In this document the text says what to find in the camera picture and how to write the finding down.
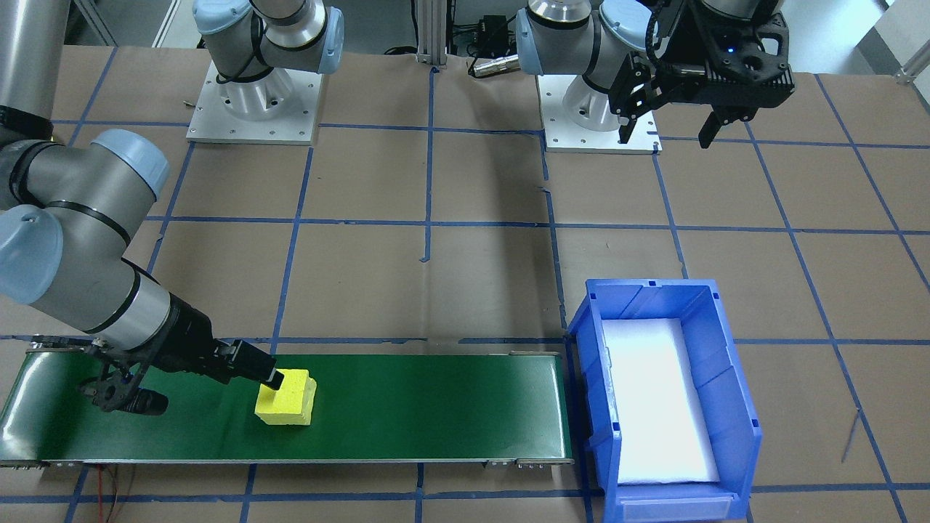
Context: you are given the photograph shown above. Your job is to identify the yellow foam block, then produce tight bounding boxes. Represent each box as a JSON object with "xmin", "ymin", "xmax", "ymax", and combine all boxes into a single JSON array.
[{"xmin": 254, "ymin": 368, "xmax": 318, "ymax": 427}]

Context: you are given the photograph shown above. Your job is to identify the silver cylindrical connector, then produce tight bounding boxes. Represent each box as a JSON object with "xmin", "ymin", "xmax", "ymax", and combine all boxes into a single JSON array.
[{"xmin": 469, "ymin": 57, "xmax": 521, "ymax": 78}]

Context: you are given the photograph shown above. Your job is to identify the black electronics box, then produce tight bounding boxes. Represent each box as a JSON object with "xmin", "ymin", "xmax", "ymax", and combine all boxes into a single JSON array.
[{"xmin": 476, "ymin": 15, "xmax": 511, "ymax": 46}]

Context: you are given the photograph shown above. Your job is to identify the green belt conveyor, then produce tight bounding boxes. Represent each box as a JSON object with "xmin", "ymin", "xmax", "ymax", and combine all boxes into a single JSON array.
[{"xmin": 0, "ymin": 347, "xmax": 575, "ymax": 469}]

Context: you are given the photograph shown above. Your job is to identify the aluminium mast profile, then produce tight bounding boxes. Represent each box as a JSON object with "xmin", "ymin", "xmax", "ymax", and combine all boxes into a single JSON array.
[{"xmin": 416, "ymin": 0, "xmax": 450, "ymax": 70}]

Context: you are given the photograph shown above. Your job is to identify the blue plastic storage bin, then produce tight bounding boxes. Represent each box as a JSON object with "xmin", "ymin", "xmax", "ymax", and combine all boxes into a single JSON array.
[{"xmin": 567, "ymin": 278, "xmax": 764, "ymax": 523}]

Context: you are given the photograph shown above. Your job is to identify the white foam pad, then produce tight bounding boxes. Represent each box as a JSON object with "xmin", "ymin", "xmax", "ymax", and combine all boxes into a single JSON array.
[{"xmin": 602, "ymin": 317, "xmax": 720, "ymax": 486}]

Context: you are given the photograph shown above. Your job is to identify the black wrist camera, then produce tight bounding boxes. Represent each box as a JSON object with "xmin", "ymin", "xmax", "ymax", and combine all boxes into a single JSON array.
[
  {"xmin": 78, "ymin": 360, "xmax": 169, "ymax": 416},
  {"xmin": 716, "ymin": 11, "xmax": 798, "ymax": 111}
]

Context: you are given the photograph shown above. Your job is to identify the white square base plate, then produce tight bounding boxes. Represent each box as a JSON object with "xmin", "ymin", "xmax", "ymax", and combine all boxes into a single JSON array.
[
  {"xmin": 536, "ymin": 73, "xmax": 662, "ymax": 155},
  {"xmin": 187, "ymin": 60, "xmax": 324, "ymax": 146}
]

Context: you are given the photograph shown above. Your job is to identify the red black conveyor wires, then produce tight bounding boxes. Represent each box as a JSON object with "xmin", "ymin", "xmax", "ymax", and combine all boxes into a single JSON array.
[{"xmin": 93, "ymin": 465, "xmax": 137, "ymax": 523}]

